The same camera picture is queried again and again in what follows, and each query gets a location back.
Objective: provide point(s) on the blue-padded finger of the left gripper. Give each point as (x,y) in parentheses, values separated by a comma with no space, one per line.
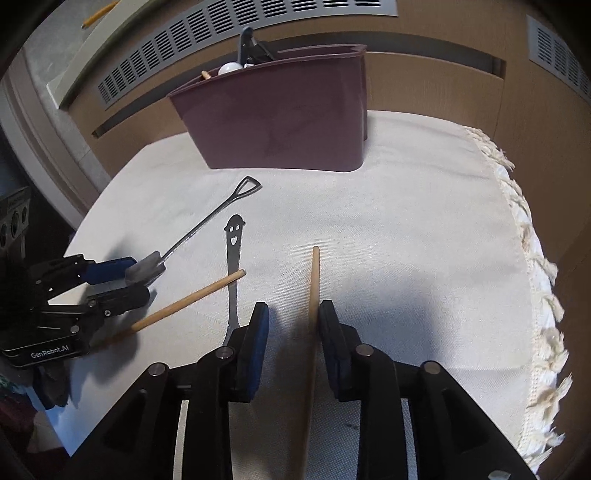
(107,271)

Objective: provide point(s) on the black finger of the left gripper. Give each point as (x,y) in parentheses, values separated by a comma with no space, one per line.
(116,302)

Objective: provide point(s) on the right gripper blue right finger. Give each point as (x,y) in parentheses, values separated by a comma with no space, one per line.
(339,342)

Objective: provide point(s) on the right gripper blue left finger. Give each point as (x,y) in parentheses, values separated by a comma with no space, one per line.
(249,345)

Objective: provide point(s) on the wooden chopstick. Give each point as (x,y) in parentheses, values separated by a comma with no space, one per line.
(310,354)
(175,307)

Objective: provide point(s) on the shovel-handle metal spoon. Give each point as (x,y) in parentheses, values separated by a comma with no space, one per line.
(149,268)

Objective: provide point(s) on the white ceramic spoon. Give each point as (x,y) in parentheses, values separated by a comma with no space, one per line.
(229,67)

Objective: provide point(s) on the blue plastic spoon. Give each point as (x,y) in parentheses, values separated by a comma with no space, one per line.
(244,41)

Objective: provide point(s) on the cream fringed tablecloth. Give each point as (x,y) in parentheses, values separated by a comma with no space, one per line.
(428,250)

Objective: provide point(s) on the maroon plastic utensil holder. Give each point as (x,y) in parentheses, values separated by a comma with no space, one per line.
(305,110)

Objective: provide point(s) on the long grey vent grille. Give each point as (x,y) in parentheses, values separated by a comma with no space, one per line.
(210,22)

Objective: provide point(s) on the small grey vent grille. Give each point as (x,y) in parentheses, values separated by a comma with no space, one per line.
(550,52)

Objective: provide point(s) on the yellow-handled frying pan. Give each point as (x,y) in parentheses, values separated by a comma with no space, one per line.
(95,17)

